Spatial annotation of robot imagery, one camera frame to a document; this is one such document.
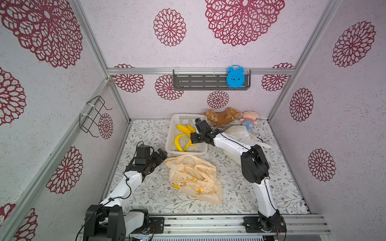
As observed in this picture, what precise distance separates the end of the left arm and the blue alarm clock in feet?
1.91

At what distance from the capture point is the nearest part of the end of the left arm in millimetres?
617

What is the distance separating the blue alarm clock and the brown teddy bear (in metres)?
0.24
